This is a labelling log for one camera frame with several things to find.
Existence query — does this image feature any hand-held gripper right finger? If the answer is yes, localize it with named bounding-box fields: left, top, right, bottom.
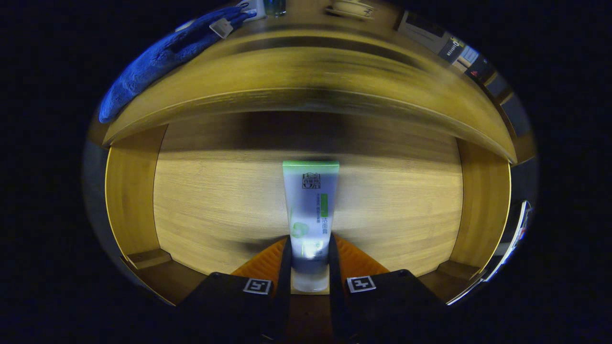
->
left=328, top=233, right=448, bottom=344

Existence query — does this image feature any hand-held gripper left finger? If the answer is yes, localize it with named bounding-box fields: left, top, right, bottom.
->
left=179, top=234, right=292, bottom=344

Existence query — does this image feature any white green facial cleanser tube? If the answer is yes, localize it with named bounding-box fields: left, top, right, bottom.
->
left=282, top=161, right=340, bottom=293

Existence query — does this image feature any wooden drawer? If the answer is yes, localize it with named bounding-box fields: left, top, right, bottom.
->
left=104, top=111, right=512, bottom=344

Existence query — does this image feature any wooden cabinet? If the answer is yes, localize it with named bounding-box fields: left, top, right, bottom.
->
left=86, top=0, right=538, bottom=165

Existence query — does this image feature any wooden countertop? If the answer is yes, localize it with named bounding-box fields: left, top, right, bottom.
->
left=101, top=0, right=519, bottom=165

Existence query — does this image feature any black backdrop cloth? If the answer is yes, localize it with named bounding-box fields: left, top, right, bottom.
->
left=81, top=136, right=108, bottom=249

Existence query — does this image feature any blue towel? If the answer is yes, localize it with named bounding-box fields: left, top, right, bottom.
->
left=98, top=6, right=257, bottom=124

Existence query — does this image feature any black spine book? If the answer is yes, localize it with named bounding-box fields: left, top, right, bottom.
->
left=467, top=55, right=498, bottom=86

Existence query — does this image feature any pale blue spine book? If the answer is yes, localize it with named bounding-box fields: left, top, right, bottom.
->
left=458, top=45, right=481, bottom=70

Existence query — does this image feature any white bottle blue cap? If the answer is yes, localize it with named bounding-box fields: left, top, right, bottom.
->
left=241, top=0, right=266, bottom=20

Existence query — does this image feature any beige lidded teacup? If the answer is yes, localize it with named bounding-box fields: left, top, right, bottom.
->
left=327, top=0, right=376, bottom=20

